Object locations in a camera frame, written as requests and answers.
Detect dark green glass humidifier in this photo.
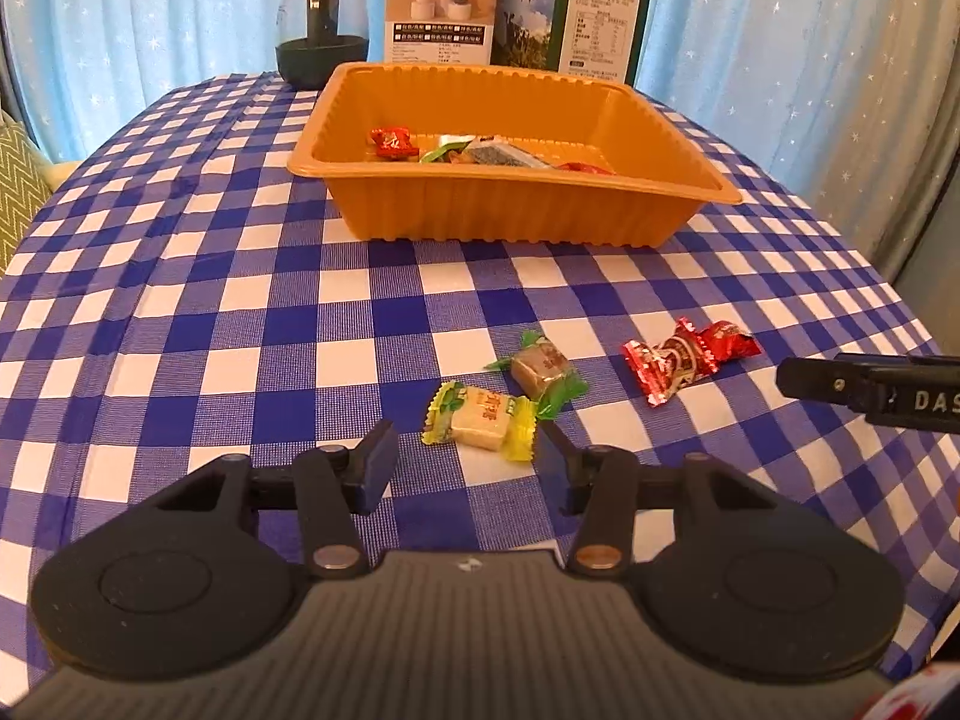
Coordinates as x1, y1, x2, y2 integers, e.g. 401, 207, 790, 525
274, 0, 371, 89

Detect grey curtain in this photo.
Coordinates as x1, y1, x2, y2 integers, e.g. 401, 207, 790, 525
877, 150, 960, 301

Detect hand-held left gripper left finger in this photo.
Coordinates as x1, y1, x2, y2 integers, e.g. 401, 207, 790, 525
154, 418, 398, 578

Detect pale candy yellow wrapper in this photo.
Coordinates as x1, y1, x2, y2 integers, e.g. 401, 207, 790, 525
421, 381, 539, 462

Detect green white jelly packet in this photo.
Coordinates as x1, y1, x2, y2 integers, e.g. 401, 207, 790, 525
418, 133, 479, 165

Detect red white patterned clothing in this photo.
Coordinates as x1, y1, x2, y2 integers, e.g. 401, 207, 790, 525
859, 671, 960, 720

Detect green product box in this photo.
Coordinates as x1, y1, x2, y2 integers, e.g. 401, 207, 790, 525
491, 0, 655, 87

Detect green chevron pillow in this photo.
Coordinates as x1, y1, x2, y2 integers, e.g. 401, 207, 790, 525
0, 109, 59, 271

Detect light blue star curtain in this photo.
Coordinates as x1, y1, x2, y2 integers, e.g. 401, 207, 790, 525
0, 0, 960, 286

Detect clear dark seaweed packet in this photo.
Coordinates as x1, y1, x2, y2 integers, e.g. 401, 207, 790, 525
466, 136, 552, 168

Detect brown candy green wrapper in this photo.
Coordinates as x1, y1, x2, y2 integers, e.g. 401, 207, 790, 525
486, 330, 590, 421

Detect orange plastic tray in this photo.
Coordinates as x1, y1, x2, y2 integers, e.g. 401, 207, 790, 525
287, 62, 743, 250

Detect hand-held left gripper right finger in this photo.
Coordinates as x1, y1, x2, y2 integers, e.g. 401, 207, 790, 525
538, 418, 781, 578

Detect white product box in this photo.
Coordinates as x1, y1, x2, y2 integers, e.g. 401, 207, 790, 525
384, 0, 502, 67

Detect blue white checkered tablecloth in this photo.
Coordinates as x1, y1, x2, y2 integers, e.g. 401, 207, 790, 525
0, 71, 960, 695

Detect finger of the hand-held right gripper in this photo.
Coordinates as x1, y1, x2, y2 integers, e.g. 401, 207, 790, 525
776, 351, 960, 415

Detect red candy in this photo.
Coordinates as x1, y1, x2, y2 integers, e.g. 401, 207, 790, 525
367, 126, 417, 161
621, 317, 722, 407
701, 320, 764, 376

